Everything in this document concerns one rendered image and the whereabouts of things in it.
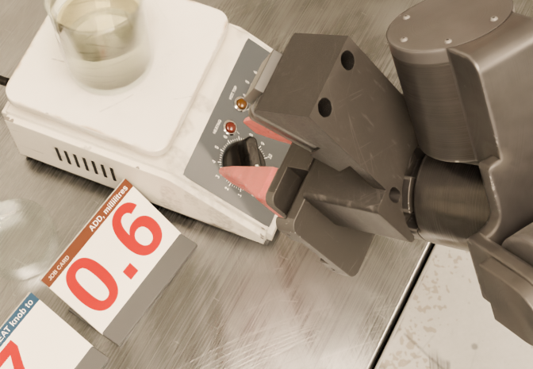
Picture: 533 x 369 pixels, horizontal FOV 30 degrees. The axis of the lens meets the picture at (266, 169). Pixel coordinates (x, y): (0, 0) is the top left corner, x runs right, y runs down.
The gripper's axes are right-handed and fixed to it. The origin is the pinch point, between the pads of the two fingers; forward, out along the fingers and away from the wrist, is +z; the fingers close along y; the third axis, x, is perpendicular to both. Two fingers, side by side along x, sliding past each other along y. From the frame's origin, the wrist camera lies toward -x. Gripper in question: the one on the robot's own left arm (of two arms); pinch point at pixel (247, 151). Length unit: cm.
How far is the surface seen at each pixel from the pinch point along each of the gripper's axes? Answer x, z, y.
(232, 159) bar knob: 4.3, 5.6, -0.9
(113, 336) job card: 5.3, 9.6, 12.9
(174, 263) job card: 6.9, 9.0, 6.6
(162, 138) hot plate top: -0.9, 6.9, 0.5
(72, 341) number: 3.2, 10.6, 14.5
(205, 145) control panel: 2.5, 6.8, -0.9
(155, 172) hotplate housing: 0.8, 8.0, 2.4
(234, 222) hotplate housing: 6.7, 5.2, 2.6
